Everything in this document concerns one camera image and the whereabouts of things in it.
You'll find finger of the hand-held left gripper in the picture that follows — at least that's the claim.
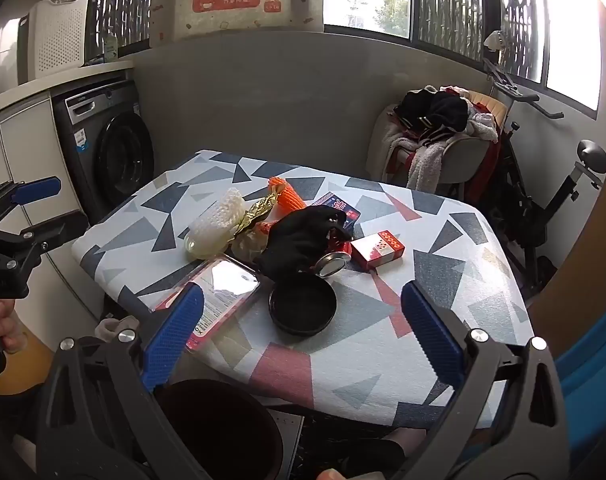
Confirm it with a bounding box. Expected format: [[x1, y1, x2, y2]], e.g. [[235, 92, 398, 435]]
[[0, 210, 90, 271], [0, 176, 62, 221]]

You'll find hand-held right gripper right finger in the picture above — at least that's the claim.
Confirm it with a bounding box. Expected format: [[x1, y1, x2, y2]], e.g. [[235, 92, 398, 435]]
[[400, 280, 571, 480]]

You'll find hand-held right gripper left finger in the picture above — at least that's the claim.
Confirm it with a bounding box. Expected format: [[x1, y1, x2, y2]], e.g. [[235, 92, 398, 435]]
[[36, 282, 206, 480]]

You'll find dark brown trash bin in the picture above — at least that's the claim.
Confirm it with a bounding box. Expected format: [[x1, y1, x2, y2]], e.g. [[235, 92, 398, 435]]
[[153, 379, 279, 480]]

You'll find black round lid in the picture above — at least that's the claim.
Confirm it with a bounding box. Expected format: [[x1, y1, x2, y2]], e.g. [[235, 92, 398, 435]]
[[269, 272, 338, 337]]

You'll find blue carton box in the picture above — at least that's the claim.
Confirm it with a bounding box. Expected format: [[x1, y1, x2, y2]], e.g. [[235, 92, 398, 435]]
[[310, 194, 362, 238]]

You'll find person's left hand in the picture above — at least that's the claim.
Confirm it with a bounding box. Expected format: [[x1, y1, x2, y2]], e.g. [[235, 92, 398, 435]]
[[0, 299, 30, 355]]

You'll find geometric patterned tablecloth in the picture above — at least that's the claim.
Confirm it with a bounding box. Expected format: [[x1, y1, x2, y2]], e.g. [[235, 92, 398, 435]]
[[72, 149, 536, 431]]

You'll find white cabinet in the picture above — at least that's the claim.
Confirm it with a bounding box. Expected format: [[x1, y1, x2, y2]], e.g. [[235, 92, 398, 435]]
[[0, 60, 136, 356]]

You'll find grey furry slipper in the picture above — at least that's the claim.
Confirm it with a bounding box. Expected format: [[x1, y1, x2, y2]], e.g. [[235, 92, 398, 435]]
[[96, 315, 144, 341]]

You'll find clear plastic package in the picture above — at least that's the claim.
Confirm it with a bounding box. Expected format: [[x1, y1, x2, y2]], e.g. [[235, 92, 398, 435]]
[[153, 255, 261, 351]]

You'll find grey washing machine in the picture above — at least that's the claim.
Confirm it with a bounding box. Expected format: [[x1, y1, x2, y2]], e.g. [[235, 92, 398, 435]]
[[52, 79, 156, 226]]

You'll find red and white cigarette box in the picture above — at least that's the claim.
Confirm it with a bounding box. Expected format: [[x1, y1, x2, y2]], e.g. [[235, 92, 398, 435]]
[[350, 231, 406, 273]]

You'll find crushed red can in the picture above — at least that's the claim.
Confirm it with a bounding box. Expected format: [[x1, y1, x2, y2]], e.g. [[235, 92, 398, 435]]
[[308, 227, 354, 279]]

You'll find white foam fruit net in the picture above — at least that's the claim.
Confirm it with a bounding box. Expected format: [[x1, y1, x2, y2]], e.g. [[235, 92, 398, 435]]
[[188, 187, 247, 256]]

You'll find gold foil wrapper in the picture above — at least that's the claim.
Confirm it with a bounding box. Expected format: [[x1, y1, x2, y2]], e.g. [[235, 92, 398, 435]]
[[233, 192, 279, 236]]

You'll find black cloth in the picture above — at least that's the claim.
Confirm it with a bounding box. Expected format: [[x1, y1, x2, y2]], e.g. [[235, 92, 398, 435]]
[[255, 206, 349, 278]]

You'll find white laundry basket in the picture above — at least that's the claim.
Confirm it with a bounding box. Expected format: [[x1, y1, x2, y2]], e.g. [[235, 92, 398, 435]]
[[28, 0, 90, 80]]

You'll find black exercise bike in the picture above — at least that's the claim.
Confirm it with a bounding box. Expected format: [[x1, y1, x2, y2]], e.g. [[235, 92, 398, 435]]
[[483, 57, 606, 301]]

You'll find blue curtain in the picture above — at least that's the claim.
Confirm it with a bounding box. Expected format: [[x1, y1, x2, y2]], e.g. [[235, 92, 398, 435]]
[[553, 280, 606, 480]]

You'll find orange foam fruit net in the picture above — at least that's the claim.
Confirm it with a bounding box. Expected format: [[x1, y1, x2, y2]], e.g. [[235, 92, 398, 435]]
[[267, 176, 309, 213]]

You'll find beige chair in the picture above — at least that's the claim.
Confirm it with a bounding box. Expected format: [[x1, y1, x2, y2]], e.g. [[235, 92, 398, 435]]
[[368, 90, 514, 201]]

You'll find brown wooden panel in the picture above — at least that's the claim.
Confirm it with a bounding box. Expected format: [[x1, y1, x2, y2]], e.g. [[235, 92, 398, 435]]
[[528, 5, 606, 356]]

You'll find pile of clothes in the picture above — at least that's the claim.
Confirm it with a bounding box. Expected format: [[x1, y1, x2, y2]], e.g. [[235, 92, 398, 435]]
[[383, 85, 501, 191]]

